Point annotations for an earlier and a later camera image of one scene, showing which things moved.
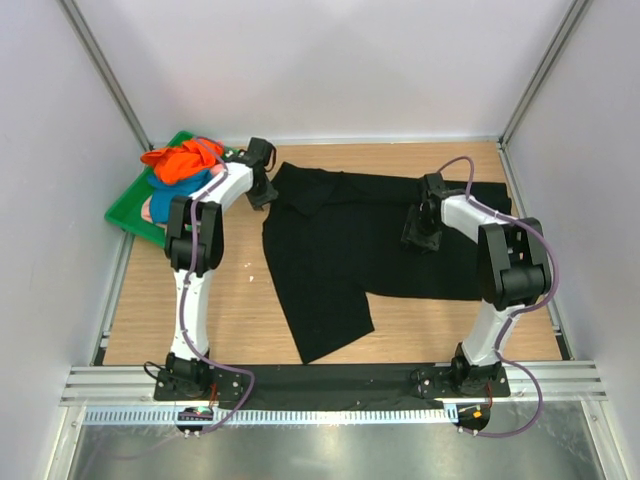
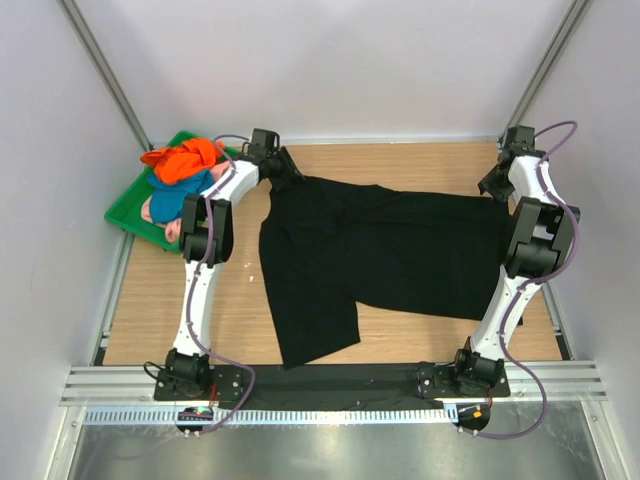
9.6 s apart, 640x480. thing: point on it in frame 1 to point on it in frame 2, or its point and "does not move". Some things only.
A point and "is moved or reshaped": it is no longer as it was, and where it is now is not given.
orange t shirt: (185, 159) does not move
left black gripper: (258, 203) to (289, 173)
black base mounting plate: (332, 383) does not move
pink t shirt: (147, 203) does not move
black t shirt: (333, 240) is moved or reshaped
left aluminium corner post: (80, 25) does not move
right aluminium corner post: (564, 29) does not move
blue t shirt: (163, 193) does not move
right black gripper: (427, 244) to (487, 185)
